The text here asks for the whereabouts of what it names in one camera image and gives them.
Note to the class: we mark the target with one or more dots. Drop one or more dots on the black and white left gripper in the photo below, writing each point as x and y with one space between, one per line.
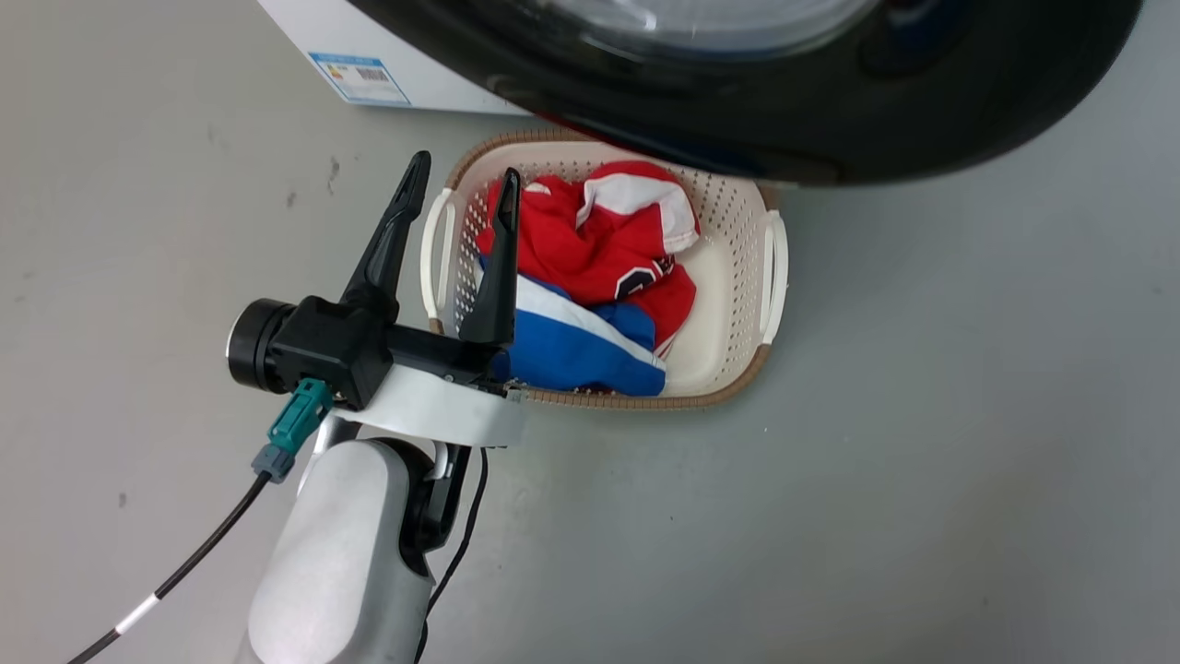
343 349

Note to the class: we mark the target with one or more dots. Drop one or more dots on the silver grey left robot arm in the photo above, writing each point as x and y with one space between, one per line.
341 553

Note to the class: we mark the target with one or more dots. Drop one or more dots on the white washing machine body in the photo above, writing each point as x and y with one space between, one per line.
304 37

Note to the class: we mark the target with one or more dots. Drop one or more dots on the black round washing machine door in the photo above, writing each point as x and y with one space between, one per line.
830 101

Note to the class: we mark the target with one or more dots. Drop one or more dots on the red and white jersey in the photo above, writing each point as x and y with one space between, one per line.
590 244

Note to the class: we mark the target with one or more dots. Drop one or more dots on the blue garment with white stripe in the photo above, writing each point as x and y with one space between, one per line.
572 350

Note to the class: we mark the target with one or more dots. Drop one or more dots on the blue energy label sticker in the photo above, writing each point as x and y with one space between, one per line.
361 79

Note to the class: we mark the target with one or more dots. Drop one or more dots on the cream perforated plastic laundry basket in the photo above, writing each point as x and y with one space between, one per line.
728 304

